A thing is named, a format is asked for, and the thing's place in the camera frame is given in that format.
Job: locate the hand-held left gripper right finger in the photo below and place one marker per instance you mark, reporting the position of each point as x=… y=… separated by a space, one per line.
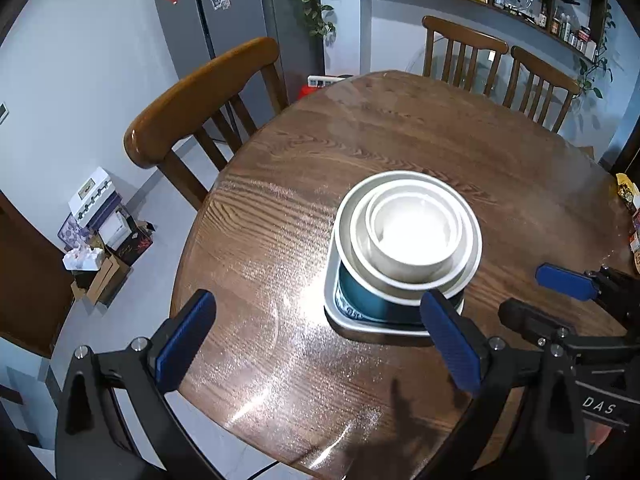
x=452 y=347

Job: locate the open brown cardboard box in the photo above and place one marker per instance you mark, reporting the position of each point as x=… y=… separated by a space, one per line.
x=107 y=280

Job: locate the cream ribbed bowl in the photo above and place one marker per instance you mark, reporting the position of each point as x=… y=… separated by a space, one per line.
x=344 y=232

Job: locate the yellow snack bag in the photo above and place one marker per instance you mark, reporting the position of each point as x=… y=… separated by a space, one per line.
x=629 y=190

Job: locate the grey refrigerator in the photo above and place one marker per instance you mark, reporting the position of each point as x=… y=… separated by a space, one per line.
x=190 y=25

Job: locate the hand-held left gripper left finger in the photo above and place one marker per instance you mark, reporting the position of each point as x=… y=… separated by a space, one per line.
x=182 y=340

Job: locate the purple box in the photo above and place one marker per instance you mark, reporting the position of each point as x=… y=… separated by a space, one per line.
x=72 y=232

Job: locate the white patterned box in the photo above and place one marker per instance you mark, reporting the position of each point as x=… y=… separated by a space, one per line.
x=92 y=192

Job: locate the black box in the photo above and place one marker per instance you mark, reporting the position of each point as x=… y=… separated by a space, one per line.
x=137 y=247

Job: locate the leafy green vine plant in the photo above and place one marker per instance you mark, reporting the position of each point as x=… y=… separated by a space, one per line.
x=595 y=67

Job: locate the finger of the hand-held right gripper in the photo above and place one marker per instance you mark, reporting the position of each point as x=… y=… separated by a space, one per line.
x=530 y=320
x=565 y=282

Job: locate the wooden spindle chair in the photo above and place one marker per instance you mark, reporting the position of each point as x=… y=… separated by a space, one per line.
x=460 y=32
x=540 y=70

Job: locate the white power strip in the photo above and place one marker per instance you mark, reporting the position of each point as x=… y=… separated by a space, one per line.
x=325 y=80

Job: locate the crumpled white packing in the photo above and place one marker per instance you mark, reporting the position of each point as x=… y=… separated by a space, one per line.
x=82 y=260

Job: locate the brown wooden door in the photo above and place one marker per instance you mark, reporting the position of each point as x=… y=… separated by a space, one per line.
x=25 y=285

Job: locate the small straight-sided white bowl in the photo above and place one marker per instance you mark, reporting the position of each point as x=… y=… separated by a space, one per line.
x=405 y=235

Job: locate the trailing green plant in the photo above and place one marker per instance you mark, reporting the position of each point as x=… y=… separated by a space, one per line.
x=312 y=5

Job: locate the plain white box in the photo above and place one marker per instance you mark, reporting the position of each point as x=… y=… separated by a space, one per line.
x=117 y=230

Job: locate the wooden chair with curved back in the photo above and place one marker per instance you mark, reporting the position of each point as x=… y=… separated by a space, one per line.
x=200 y=85

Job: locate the red container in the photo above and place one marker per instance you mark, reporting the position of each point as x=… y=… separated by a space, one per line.
x=307 y=92

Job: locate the blue plate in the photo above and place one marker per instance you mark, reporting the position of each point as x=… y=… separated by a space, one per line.
x=360 y=300

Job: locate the person's right hand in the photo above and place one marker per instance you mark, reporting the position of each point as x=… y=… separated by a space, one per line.
x=597 y=440

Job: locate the dark wooden door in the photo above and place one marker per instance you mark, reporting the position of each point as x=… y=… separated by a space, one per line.
x=630 y=155

